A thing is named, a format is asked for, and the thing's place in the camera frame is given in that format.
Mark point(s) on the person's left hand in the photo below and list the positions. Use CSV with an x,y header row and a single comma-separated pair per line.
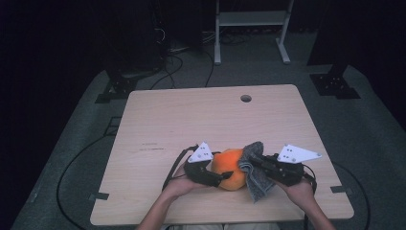
x,y
183,185

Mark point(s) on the dark equipment tower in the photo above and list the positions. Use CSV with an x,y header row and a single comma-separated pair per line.
x,y
137,35

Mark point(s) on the person's light pants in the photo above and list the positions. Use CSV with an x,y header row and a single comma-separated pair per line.
x,y
220,226

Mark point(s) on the white metal stand frame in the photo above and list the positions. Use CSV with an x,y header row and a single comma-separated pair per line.
x,y
250,18

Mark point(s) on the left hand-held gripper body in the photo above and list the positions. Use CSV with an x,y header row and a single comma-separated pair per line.
x,y
201,172

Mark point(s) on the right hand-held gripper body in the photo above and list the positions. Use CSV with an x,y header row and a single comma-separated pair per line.
x,y
284,169

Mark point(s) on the dark tape strip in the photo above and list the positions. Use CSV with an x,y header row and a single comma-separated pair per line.
x,y
341,189
99,196

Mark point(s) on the grey cloth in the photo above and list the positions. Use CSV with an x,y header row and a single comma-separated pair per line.
x,y
257,183

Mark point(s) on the orange plush toy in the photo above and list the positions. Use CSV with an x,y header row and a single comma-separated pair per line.
x,y
230,169

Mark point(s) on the person's right hand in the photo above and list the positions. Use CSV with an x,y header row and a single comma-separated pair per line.
x,y
300,193

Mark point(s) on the black stand base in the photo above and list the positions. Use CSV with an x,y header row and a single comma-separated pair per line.
x,y
333,84
116,91

